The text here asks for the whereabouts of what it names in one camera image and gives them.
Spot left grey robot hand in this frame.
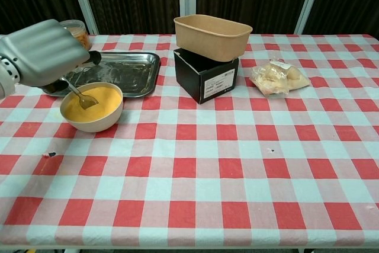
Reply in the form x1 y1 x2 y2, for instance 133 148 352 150
0 18 102 94

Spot silver spoon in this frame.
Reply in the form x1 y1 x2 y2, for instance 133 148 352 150
60 76 99 110

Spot orange bowl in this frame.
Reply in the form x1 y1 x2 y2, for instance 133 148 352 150
60 82 124 133

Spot rectangular stainless steel tray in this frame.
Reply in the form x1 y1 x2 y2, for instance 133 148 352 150
44 52 161 98

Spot clear cup orange contents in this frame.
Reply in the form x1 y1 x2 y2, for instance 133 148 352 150
60 19 92 51

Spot black cardboard box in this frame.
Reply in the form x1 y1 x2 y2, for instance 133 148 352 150
173 47 239 105

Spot brown kraft paper container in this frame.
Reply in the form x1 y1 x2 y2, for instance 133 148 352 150
173 15 253 62

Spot red white checkered tablecloth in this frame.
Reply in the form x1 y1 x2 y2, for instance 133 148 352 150
0 33 379 249

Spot clear bag of bread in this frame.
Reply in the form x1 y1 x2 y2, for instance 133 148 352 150
249 57 310 98

